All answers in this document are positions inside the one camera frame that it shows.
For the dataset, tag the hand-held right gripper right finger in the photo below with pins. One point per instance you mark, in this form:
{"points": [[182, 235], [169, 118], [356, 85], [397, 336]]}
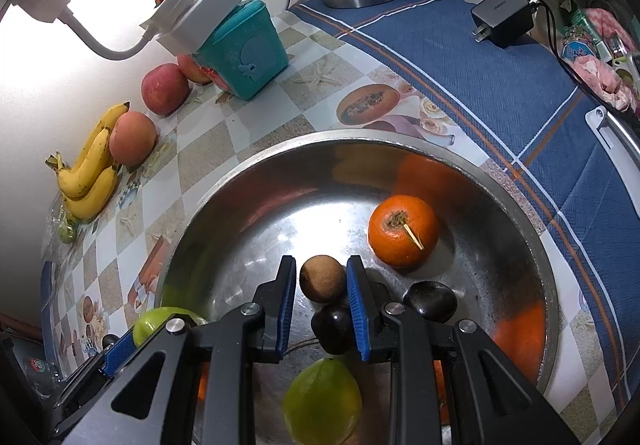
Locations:
{"points": [[357, 310]]}

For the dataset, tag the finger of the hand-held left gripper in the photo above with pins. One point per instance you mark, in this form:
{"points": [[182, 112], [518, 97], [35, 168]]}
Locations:
{"points": [[117, 355]]}

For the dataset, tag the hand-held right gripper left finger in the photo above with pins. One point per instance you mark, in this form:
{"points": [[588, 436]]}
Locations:
{"points": [[287, 305]]}

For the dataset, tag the dark round fruit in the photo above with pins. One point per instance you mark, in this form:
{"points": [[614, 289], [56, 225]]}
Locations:
{"points": [[430, 301], [330, 330]]}

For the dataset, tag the small brown round fruit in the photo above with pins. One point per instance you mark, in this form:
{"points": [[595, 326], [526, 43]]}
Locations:
{"points": [[322, 277]]}

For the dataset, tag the green apple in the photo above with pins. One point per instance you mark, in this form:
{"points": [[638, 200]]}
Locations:
{"points": [[160, 320]]}

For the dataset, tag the small tangerine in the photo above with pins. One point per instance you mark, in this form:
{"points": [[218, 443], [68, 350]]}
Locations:
{"points": [[202, 382], [400, 245]]}

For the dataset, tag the steel bowl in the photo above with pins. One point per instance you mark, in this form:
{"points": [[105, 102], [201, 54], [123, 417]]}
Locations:
{"points": [[280, 205]]}

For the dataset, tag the large orange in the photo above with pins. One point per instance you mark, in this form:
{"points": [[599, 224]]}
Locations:
{"points": [[440, 387]]}

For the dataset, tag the dark can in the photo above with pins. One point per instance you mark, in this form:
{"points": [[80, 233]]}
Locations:
{"points": [[37, 366]]}

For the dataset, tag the green citrus fruit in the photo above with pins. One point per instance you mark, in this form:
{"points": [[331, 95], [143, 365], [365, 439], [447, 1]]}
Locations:
{"points": [[322, 405]]}

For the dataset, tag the clear plastic container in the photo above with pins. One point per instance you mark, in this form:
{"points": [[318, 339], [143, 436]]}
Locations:
{"points": [[55, 245]]}

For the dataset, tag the green lime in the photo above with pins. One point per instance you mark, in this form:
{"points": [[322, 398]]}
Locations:
{"points": [[66, 234]]}

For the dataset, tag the yellow banana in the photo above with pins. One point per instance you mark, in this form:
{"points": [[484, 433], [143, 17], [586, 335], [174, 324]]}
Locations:
{"points": [[80, 177], [97, 197], [112, 115]]}

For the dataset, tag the red apple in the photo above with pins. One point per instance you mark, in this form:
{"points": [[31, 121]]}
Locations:
{"points": [[194, 70], [165, 87], [132, 137]]}

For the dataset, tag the teal plastic box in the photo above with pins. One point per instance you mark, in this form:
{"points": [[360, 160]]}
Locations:
{"points": [[250, 55]]}

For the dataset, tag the printed checkered tablecloth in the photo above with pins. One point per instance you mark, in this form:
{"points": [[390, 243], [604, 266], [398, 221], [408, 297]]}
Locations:
{"points": [[450, 55]]}

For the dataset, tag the white power strip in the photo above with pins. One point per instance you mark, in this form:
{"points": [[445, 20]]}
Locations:
{"points": [[210, 5]]}

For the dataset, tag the black charger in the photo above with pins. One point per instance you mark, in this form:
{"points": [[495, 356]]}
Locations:
{"points": [[502, 15]]}

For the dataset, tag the pink packet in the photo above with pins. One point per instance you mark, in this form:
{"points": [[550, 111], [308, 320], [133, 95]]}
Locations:
{"points": [[602, 75]]}

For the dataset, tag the green packet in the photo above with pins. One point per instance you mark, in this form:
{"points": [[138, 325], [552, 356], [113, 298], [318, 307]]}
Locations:
{"points": [[580, 32]]}

